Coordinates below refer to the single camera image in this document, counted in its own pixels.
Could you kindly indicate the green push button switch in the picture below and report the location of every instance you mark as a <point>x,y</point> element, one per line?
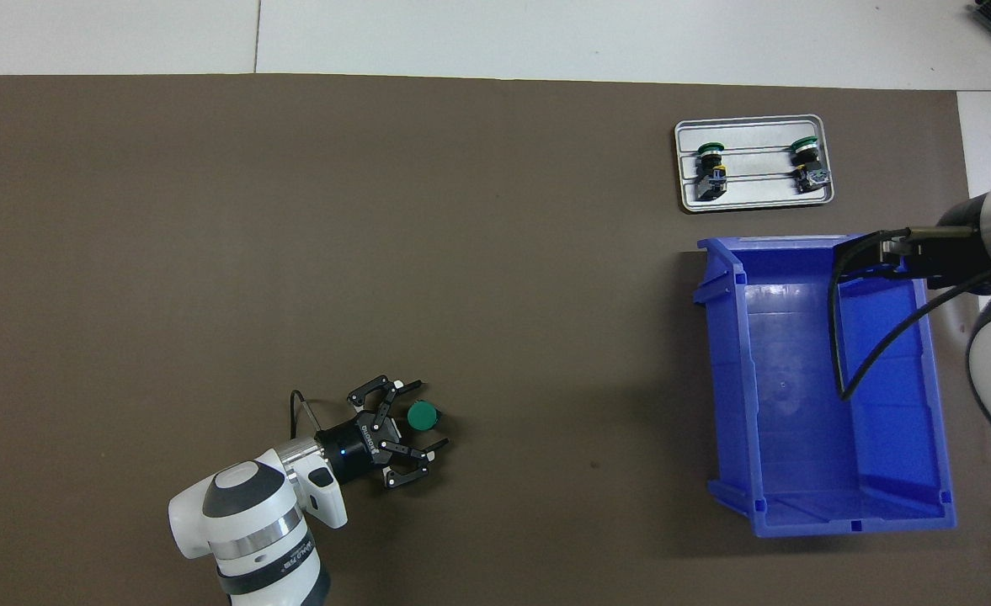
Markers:
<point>808,172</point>
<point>711,178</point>
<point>422,415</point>

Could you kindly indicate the brown table mat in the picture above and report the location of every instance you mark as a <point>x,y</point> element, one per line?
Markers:
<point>377,210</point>

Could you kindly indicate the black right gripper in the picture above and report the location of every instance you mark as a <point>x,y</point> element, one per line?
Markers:
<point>958,265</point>

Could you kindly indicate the grey metal tray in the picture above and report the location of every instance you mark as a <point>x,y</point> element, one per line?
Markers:
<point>760,195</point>

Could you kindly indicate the blue plastic storage bin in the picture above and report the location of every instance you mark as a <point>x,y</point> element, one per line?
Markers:
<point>785,438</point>

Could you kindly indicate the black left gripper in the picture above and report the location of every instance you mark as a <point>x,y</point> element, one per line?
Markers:
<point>352,446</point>

